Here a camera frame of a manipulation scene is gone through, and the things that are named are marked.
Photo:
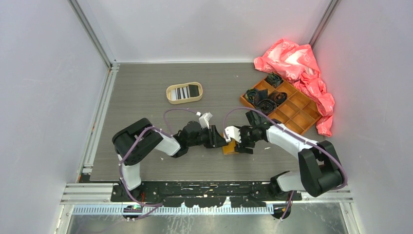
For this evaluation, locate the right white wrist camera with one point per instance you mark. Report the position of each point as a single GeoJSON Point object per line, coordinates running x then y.
{"type": "Point", "coordinates": [232, 133]}

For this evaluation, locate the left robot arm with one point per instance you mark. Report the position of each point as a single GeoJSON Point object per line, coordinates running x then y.
{"type": "Point", "coordinates": [133, 143]}

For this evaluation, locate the dark rolled item upper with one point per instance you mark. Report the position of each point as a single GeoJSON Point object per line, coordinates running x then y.
{"type": "Point", "coordinates": [274, 79]}

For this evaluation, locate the orange compartment organizer box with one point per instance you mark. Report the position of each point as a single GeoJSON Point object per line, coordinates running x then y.
{"type": "Point", "coordinates": [299, 113]}

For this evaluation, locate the dark rolled item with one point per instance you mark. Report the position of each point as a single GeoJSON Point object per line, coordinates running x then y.
{"type": "Point", "coordinates": [278, 97]}
{"type": "Point", "coordinates": [266, 106]}
{"type": "Point", "coordinates": [274, 79]}
{"type": "Point", "coordinates": [254, 96]}

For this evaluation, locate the dark rolled item lower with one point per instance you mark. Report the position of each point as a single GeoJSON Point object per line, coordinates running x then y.
{"type": "Point", "coordinates": [266, 106]}

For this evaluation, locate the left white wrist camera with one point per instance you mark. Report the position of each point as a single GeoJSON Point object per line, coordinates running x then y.
{"type": "Point", "coordinates": [204, 119]}

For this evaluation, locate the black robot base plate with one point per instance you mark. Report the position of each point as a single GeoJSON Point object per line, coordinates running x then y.
{"type": "Point", "coordinates": [204, 194]}

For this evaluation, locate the pink plastic bag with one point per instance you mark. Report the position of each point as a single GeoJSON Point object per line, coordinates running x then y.
{"type": "Point", "coordinates": [297, 65]}

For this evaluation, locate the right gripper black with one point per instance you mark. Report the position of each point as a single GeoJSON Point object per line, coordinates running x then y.
{"type": "Point", "coordinates": [240, 147]}

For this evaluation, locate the dark rolled item left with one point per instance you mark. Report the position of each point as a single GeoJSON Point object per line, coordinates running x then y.
{"type": "Point", "coordinates": [254, 96]}

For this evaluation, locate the aluminium front rail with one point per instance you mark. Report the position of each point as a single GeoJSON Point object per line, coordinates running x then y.
{"type": "Point", "coordinates": [94, 199]}

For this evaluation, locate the orange card holder wallet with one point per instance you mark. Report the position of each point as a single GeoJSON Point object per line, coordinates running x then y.
{"type": "Point", "coordinates": [230, 148]}

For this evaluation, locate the dark rolled item right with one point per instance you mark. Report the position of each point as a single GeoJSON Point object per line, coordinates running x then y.
{"type": "Point", "coordinates": [278, 97]}

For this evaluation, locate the stack of striped cards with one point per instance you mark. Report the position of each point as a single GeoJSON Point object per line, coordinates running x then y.
{"type": "Point", "coordinates": [179, 93]}

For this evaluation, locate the beige oval tray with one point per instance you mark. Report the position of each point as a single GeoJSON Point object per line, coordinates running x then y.
{"type": "Point", "coordinates": [188, 100]}

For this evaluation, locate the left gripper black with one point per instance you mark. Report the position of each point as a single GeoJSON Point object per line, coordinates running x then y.
{"type": "Point", "coordinates": [215, 140]}

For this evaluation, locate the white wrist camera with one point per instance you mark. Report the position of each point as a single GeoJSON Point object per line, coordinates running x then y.
{"type": "Point", "coordinates": [232, 133]}
{"type": "Point", "coordinates": [204, 119]}

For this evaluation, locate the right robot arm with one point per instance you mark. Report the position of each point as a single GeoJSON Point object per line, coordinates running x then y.
{"type": "Point", "coordinates": [319, 167]}

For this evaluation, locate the black card in tray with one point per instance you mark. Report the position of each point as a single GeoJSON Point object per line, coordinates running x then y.
{"type": "Point", "coordinates": [193, 91]}

